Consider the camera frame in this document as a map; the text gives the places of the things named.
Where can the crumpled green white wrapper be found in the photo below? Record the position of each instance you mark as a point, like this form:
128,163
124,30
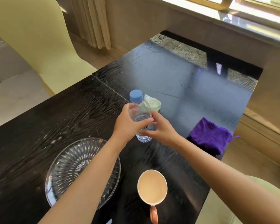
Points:
154,102

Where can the clear water bottle blue cap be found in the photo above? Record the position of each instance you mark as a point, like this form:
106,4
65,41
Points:
141,110

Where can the pale yellow chair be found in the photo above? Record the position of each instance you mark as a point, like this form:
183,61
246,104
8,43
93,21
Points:
32,32

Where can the purple cloth pouch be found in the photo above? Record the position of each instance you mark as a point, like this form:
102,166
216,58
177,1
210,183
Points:
207,135

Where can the person's right thumb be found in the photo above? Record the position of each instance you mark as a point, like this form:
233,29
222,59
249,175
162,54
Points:
156,116

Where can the beige curtain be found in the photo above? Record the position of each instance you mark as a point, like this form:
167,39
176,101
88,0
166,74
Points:
91,20

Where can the stone window sill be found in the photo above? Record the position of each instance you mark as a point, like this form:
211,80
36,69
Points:
247,27

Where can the gold window frame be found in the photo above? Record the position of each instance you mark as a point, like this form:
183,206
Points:
226,2

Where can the person's right forearm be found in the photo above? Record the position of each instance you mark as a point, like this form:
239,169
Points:
214,174

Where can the clear cut glass plate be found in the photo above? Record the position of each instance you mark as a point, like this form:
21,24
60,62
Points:
67,160

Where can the person's left hand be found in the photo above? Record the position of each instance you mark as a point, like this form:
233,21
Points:
124,124

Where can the person's left thumb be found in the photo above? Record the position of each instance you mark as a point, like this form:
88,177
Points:
143,122

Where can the person's right hand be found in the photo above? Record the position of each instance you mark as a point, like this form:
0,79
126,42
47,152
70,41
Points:
164,132

